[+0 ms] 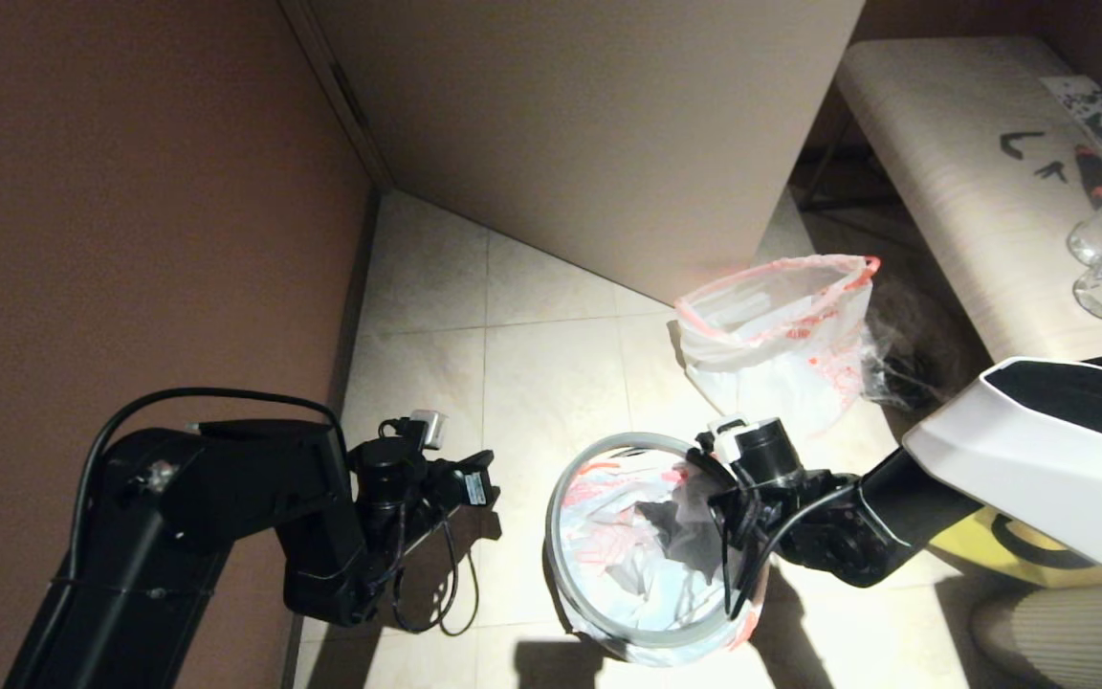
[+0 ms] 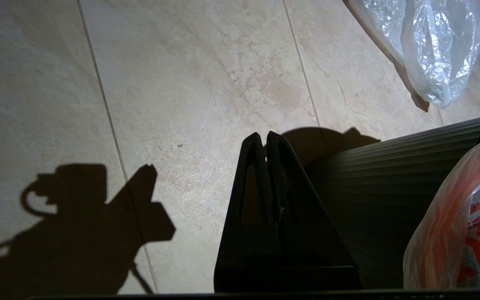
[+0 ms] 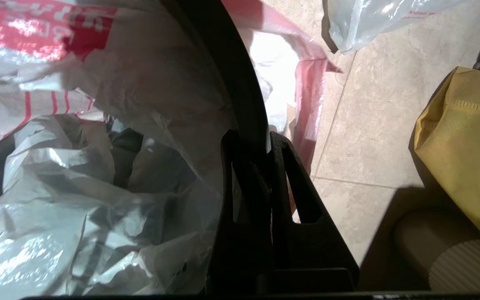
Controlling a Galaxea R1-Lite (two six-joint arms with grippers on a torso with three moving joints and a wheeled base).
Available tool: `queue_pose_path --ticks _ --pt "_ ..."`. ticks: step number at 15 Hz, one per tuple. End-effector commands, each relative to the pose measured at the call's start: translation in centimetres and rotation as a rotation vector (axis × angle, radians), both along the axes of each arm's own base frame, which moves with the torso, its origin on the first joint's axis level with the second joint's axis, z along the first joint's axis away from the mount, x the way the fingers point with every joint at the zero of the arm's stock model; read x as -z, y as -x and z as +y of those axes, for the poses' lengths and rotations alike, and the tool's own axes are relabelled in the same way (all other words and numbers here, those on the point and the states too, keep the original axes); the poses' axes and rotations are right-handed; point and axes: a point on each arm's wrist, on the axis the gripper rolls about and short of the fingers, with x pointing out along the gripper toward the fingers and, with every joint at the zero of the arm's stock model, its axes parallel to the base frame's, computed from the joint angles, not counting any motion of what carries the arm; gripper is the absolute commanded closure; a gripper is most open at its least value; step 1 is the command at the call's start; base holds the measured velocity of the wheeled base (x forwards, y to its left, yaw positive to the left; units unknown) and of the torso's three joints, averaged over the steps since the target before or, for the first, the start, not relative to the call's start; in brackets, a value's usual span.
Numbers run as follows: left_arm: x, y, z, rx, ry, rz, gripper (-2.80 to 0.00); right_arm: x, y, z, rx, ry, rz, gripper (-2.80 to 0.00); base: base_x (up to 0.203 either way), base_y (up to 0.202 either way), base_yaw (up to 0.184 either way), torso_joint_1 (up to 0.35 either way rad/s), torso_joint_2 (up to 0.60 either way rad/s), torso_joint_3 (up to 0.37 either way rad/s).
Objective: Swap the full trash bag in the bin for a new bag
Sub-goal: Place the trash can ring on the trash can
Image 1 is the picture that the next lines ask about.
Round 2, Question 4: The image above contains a grey plastic bin ring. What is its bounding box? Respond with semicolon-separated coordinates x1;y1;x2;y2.
543;433;758;650

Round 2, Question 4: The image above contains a yellow fabric tote bag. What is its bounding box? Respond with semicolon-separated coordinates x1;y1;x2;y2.
929;507;1102;589

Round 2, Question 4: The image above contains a clear bag with black contents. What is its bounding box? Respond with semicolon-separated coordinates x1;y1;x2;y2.
865;282;968;405

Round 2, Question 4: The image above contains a black cylindrical wrist motor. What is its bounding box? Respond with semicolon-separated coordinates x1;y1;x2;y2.
350;440;432;516

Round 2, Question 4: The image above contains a beige door panel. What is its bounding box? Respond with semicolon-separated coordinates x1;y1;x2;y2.
307;0;866;305

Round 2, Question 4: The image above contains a light wood grain table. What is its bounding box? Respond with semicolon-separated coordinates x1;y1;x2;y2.
798;38;1102;365

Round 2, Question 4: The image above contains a red black screwdriver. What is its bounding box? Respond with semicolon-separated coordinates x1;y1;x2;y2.
1072;145;1102;210

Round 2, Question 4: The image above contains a printed paper leaflet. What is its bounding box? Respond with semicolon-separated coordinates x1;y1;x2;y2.
1037;77;1102;154

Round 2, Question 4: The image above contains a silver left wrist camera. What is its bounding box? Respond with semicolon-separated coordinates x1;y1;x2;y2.
376;410;445;449

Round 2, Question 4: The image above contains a black cylindrical wrist camera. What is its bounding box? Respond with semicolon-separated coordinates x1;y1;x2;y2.
699;416;805;491

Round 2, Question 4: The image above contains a black braided cable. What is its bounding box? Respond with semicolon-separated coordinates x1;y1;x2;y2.
393;507;480;636

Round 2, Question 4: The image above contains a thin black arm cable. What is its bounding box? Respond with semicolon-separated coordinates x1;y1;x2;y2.
68;387;351;587

